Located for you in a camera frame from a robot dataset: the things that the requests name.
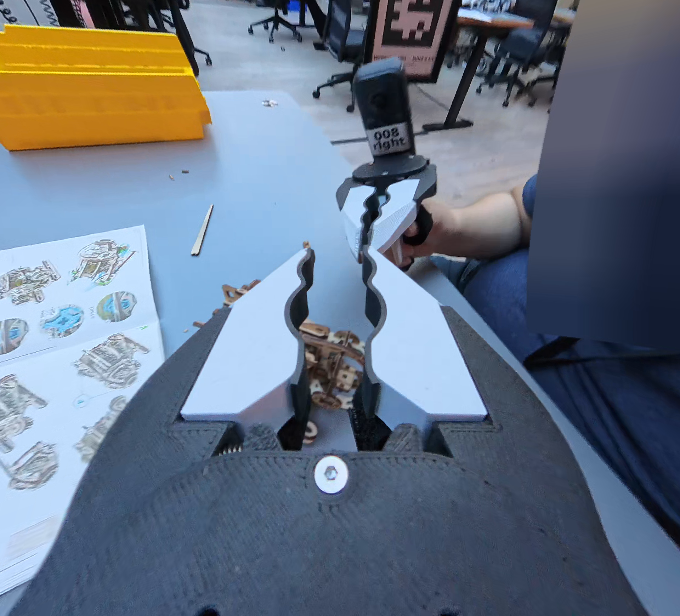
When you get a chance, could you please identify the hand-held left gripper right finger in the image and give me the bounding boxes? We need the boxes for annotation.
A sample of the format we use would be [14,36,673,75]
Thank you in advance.
[352,247,489,451]

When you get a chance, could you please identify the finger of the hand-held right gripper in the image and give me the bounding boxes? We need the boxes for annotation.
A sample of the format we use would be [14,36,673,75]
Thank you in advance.
[342,185,379,262]
[368,185,418,256]

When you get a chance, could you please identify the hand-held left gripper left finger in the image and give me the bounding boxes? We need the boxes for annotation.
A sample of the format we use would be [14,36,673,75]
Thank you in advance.
[180,247,317,450]

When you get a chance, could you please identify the person's right forearm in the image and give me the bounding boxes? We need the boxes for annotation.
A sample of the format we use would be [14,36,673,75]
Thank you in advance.
[462,174,538,261]

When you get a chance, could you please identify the person's right hand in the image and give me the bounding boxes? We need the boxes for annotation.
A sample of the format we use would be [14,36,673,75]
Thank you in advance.
[398,200,472,272]

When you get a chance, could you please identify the pink tag sign board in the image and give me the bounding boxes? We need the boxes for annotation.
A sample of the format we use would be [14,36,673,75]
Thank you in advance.
[364,0,482,85]

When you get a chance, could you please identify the wooden desk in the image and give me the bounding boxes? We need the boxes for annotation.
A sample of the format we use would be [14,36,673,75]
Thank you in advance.
[422,8,578,131]

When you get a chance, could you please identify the thin wooden stick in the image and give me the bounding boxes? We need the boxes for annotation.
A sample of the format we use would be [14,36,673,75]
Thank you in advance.
[190,204,215,257]

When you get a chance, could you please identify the person's blue jeans leg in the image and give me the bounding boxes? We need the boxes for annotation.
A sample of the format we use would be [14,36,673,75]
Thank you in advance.
[430,250,680,548]

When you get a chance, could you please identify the instruction booklet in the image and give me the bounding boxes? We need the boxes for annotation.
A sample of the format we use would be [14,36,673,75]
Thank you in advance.
[0,224,165,588]

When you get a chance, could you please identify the yellow stacked storage bins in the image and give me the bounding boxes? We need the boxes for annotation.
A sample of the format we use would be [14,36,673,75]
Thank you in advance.
[0,24,212,152]

